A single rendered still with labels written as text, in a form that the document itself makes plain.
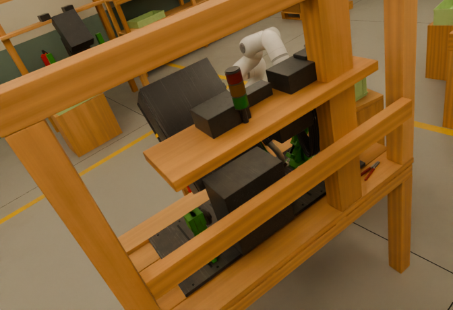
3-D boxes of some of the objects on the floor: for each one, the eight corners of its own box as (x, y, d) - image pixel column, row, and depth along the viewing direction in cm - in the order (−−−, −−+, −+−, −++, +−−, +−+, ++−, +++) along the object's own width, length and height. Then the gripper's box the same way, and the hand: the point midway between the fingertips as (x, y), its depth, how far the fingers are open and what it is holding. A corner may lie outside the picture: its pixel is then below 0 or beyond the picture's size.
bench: (164, 337, 229) (106, 248, 183) (328, 212, 281) (315, 118, 236) (220, 446, 175) (157, 357, 129) (410, 265, 227) (414, 156, 181)
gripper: (300, 117, 164) (274, 144, 160) (292, 127, 180) (267, 151, 176) (289, 106, 165) (261, 133, 161) (282, 116, 181) (257, 141, 177)
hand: (267, 139), depth 169 cm, fingers closed on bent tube, 3 cm apart
